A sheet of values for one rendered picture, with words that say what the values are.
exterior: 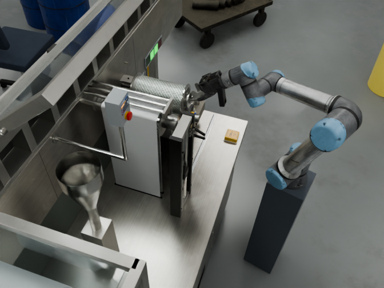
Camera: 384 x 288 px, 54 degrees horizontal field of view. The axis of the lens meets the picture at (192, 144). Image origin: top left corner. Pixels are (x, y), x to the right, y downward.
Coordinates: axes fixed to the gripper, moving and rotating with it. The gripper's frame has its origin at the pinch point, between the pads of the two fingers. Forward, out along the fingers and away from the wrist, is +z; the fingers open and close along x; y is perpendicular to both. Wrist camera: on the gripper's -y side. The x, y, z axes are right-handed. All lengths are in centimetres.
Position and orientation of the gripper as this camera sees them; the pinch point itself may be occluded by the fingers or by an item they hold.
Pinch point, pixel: (194, 98)
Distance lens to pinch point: 185.1
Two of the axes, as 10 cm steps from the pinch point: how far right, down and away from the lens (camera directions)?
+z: -7.5, 2.3, 6.2
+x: -3.1, 7.0, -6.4
